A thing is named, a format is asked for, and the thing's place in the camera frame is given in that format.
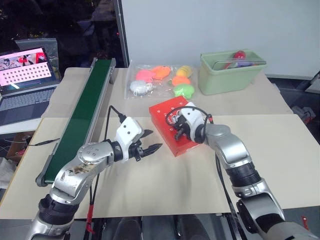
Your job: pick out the red and black device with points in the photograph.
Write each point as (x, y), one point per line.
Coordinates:
(305, 113)

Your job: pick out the green conveyor belt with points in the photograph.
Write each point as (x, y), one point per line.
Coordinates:
(86, 100)

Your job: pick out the white partition panel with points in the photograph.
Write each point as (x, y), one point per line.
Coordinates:
(212, 27)

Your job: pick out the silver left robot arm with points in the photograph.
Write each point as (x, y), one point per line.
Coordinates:
(82, 165)

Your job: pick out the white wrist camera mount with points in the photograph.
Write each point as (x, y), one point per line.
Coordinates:
(128, 132)
(191, 118)

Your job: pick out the dark grey stand base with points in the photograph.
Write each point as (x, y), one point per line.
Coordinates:
(310, 82)

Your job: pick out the orange shoe box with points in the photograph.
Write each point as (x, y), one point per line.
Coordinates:
(162, 120)

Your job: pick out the yellow toy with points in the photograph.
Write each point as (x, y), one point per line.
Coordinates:
(184, 71)

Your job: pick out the red toy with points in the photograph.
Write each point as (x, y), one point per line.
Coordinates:
(240, 54)

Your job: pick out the orange fish toy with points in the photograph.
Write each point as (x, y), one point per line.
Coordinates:
(161, 72)

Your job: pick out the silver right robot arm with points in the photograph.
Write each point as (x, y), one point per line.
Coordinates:
(240, 162)

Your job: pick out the purple toy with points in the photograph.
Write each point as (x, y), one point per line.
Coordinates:
(245, 63)

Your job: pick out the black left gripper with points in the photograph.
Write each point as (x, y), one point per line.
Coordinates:
(138, 151)

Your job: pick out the green plastic bin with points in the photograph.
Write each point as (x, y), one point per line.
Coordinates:
(226, 78)

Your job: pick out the pink toy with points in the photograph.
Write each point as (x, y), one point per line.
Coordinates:
(143, 75)

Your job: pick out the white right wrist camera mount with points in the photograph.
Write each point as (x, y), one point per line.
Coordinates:
(191, 118)

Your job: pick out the open grey laptop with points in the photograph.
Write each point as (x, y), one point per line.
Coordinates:
(25, 97)

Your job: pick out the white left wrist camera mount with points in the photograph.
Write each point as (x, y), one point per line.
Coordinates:
(128, 132)

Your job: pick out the orange round toy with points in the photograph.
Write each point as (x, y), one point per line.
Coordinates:
(181, 80)

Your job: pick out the green toy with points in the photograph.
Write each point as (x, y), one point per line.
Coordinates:
(183, 90)

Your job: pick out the clear plastic toy bag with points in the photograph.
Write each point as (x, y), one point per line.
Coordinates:
(162, 88)

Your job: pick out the grey metal post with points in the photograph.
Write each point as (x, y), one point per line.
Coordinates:
(122, 35)

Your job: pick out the white toy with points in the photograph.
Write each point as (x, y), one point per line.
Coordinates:
(139, 87)

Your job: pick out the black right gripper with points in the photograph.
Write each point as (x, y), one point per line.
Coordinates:
(181, 123)

